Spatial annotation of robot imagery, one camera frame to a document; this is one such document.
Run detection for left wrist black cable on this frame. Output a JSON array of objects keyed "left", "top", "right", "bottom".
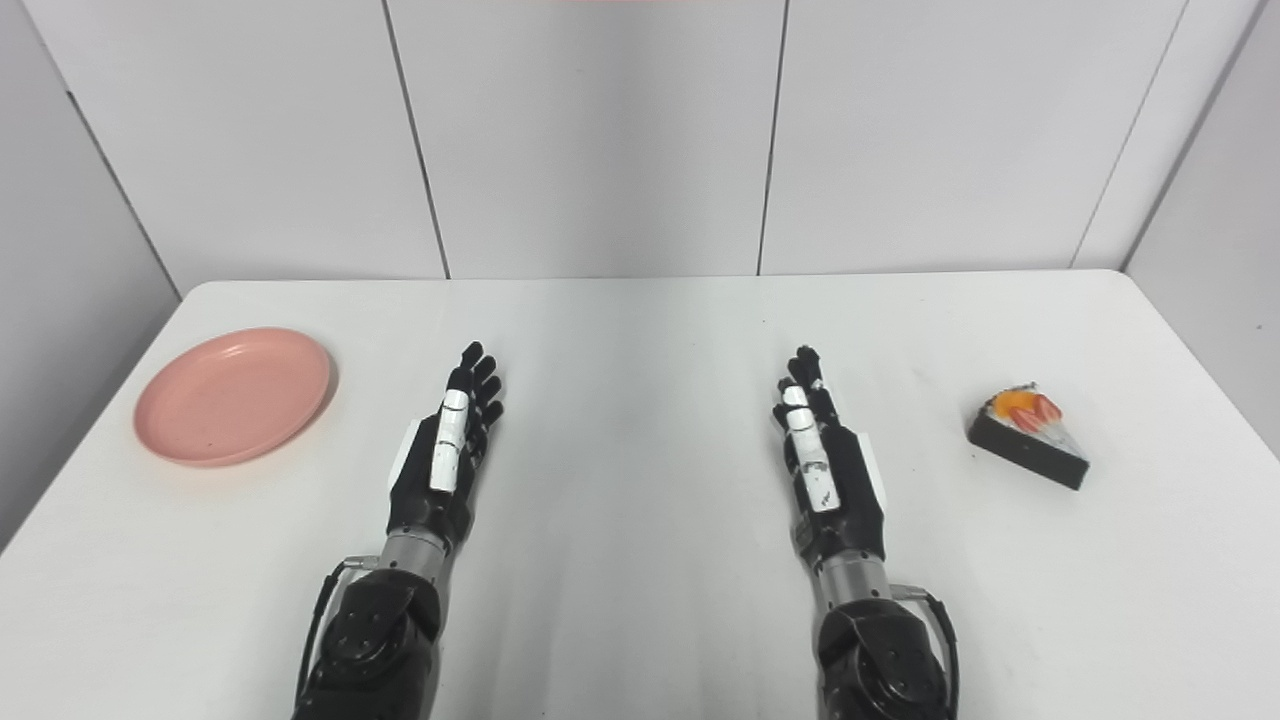
[{"left": 296, "top": 556, "right": 381, "bottom": 701}]

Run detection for chocolate cake slice with fruit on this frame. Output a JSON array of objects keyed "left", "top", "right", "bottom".
[{"left": 966, "top": 382, "right": 1091, "bottom": 492}]

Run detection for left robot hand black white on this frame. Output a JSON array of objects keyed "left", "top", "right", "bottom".
[{"left": 386, "top": 341, "right": 506, "bottom": 549}]

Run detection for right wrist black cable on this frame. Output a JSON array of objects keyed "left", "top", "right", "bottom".
[{"left": 890, "top": 583, "right": 963, "bottom": 720}]

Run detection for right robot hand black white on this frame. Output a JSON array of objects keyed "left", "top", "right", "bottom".
[{"left": 770, "top": 345, "right": 887, "bottom": 561}]

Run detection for pink round plate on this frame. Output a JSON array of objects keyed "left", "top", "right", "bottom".
[{"left": 133, "top": 327, "right": 334, "bottom": 469}]

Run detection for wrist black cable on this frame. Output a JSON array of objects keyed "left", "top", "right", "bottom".
[
  {"left": 890, "top": 583, "right": 963, "bottom": 720},
  {"left": 296, "top": 556, "right": 381, "bottom": 701}
]

